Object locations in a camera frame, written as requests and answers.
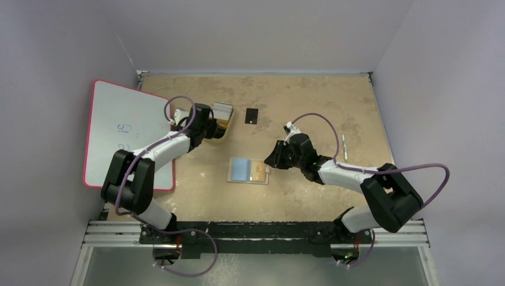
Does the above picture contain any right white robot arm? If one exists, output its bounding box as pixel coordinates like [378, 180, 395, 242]
[264, 133, 423, 243]

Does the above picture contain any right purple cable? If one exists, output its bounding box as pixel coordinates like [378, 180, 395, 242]
[285, 113, 451, 269]

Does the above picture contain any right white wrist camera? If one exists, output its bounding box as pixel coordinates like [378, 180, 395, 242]
[283, 122, 301, 145]

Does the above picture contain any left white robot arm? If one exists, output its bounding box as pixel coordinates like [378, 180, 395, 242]
[101, 103, 217, 244]

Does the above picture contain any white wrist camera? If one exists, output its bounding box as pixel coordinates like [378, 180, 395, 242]
[283, 122, 301, 145]
[169, 108, 190, 127]

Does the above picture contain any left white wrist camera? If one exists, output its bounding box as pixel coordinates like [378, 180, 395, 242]
[169, 108, 190, 127]

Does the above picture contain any blue credit card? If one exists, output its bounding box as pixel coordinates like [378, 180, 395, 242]
[230, 158, 251, 182]

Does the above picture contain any white board with pink frame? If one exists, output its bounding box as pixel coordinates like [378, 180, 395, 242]
[82, 80, 171, 189]

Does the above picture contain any beige plastic tray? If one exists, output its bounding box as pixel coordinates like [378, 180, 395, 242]
[207, 111, 235, 145]

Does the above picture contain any aluminium frame rail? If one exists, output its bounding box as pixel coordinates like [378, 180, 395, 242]
[82, 220, 431, 247]

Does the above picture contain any white green pen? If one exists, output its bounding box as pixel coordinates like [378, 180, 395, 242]
[342, 134, 349, 163]

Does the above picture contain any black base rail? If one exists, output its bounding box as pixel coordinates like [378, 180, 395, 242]
[139, 219, 372, 262]

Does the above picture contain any stack of cards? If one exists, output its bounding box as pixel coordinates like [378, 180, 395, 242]
[211, 102, 234, 121]

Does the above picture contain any beige leather card holder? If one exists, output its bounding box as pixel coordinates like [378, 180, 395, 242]
[227, 157, 270, 185]

